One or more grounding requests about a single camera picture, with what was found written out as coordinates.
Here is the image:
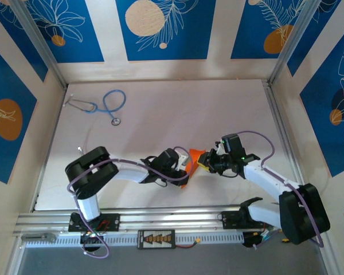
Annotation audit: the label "grey metal bracket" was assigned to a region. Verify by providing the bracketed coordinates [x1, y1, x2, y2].
[21, 233, 57, 242]

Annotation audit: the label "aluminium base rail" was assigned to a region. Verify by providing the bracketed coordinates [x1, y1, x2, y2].
[13, 205, 329, 237]

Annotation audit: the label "orange paper sheet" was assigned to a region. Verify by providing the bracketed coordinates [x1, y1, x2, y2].
[179, 148, 207, 190]

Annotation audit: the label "blue stethoscope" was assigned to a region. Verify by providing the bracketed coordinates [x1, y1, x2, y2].
[63, 89, 127, 127]

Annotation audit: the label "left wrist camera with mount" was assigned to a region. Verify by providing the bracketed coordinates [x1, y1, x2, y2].
[177, 154, 190, 170]

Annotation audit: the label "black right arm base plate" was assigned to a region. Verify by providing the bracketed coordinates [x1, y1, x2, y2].
[221, 211, 266, 230]

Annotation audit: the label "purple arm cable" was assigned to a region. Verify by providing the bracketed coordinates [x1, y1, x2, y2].
[67, 146, 190, 259]
[237, 130, 325, 250]

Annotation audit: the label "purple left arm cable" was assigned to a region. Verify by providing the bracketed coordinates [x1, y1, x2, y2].
[67, 146, 190, 259]

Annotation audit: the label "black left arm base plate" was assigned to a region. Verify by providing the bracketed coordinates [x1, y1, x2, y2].
[68, 213, 121, 232]

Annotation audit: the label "black power distribution board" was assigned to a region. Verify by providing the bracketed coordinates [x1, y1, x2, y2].
[137, 229, 176, 250]

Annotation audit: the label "white slotted cable duct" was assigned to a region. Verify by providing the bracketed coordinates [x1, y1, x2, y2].
[22, 231, 245, 248]

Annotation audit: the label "aluminium side rail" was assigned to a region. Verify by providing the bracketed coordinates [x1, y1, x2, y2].
[263, 81, 311, 206]

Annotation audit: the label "aluminium frame post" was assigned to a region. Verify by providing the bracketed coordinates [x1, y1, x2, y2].
[10, 0, 69, 88]
[268, 0, 323, 86]

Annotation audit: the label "red wire with yellow connector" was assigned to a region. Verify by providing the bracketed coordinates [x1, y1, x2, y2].
[174, 238, 203, 249]

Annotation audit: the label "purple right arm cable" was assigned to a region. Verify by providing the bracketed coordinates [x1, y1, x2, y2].
[237, 130, 325, 250]

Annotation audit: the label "clear plastic glasses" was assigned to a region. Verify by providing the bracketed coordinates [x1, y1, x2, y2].
[77, 117, 100, 151]

